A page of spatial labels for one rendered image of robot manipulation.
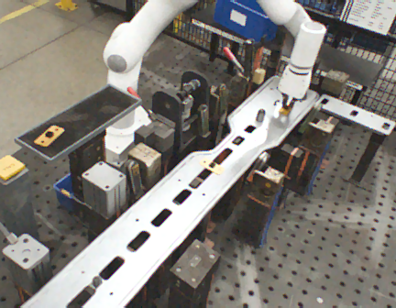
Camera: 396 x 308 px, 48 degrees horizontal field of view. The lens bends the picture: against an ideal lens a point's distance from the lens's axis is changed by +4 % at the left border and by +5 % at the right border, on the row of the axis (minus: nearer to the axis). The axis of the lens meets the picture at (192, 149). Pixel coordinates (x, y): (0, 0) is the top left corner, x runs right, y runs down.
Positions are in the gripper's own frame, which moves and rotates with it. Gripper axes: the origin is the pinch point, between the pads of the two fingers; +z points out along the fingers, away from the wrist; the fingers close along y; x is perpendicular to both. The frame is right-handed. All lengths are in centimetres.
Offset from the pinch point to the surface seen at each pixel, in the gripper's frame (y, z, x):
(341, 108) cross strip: 16.5, 3.0, 15.1
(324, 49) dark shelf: -5.9, 0.1, 49.2
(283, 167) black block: 11.7, 11.0, -21.9
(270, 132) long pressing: 2.0, 2.9, -17.0
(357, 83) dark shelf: 15.7, 0.5, 32.4
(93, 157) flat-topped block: -35, 0, -71
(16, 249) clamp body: -23, -3, -107
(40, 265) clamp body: -17, -1, -105
